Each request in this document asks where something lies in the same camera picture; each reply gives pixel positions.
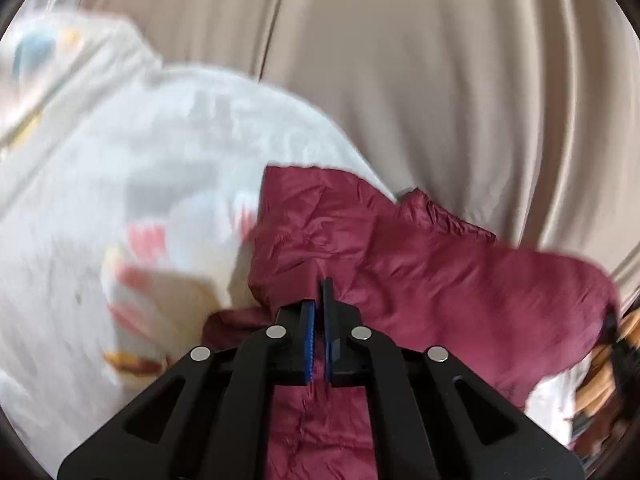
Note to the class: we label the maroon puffer jacket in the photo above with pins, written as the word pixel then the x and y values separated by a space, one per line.
pixel 456 331

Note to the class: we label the beige curtain sheet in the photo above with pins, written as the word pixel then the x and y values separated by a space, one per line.
pixel 521 116

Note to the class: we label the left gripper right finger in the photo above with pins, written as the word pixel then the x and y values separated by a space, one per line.
pixel 339 319

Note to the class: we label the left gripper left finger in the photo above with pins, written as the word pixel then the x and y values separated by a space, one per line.
pixel 295 351

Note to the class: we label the floral fleece blanket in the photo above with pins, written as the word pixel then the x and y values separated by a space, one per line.
pixel 129 187

